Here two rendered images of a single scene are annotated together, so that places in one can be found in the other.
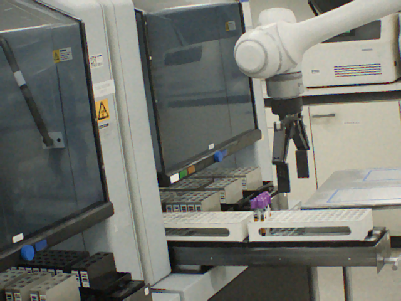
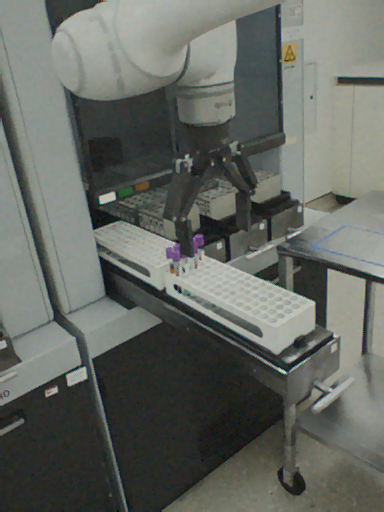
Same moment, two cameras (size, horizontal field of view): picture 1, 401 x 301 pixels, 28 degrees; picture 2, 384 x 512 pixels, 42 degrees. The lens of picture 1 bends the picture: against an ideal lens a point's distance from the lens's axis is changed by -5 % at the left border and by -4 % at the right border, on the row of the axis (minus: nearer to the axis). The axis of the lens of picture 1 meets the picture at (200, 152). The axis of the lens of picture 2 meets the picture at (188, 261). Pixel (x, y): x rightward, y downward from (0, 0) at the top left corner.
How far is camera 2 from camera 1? 1.29 m
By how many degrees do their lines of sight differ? 30
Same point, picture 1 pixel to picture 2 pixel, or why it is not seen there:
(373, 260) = (283, 389)
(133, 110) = (34, 116)
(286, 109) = (196, 142)
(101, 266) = not seen: outside the picture
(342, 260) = (247, 367)
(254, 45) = (62, 41)
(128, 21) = not seen: outside the picture
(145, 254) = (57, 282)
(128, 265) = (20, 298)
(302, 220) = (217, 292)
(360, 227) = (274, 337)
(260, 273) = not seen: hidden behind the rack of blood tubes
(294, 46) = (141, 45)
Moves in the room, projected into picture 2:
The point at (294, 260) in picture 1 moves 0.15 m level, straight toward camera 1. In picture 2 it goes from (200, 338) to (157, 389)
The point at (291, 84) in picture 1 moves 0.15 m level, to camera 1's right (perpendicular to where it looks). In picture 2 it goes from (201, 104) to (303, 100)
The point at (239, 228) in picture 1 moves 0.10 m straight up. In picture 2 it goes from (158, 274) to (151, 229)
